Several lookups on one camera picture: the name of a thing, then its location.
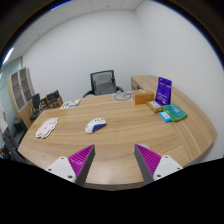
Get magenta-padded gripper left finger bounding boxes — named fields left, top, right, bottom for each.
left=45, top=143, right=96, bottom=188

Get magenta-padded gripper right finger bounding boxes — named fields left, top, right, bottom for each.
left=133, top=143, right=184, bottom=186

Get white and blue computer mouse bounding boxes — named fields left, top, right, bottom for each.
left=84, top=117, right=108, bottom=134

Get pink pig-shaped mouse pad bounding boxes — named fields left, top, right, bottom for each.
left=35, top=117, right=60, bottom=140

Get small blue box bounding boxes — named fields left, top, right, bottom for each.
left=158, top=111, right=173, bottom=124

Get green flat box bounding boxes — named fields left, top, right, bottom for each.
left=162, top=103, right=188, bottom=123

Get black office chair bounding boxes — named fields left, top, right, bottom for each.
left=0, top=118, right=29, bottom=164

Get small tan box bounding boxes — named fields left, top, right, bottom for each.
left=146, top=100, right=164, bottom=114

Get green and purple printed sheet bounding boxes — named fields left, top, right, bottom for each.
left=59, top=98, right=83, bottom=110

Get wide brown cardboard box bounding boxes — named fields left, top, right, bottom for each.
left=47, top=95, right=64, bottom=110

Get narrow brown cardboard box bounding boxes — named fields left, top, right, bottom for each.
left=39, top=96, right=49, bottom=110

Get small black chair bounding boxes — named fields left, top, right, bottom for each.
left=29, top=92, right=45, bottom=122

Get small orange-brown box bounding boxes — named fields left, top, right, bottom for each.
left=134, top=91, right=156, bottom=106

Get black box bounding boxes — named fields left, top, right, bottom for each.
left=45, top=89, right=61, bottom=101

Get purple standing card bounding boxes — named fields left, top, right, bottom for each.
left=154, top=76, right=173, bottom=107

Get wooden side desk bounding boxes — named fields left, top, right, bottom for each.
left=130, top=75, right=159, bottom=93

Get wooden shelf unit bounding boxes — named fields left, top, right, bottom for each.
left=7, top=66, right=37, bottom=129

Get grey mesh office chair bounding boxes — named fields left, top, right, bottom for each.
left=82, top=69, right=125, bottom=98

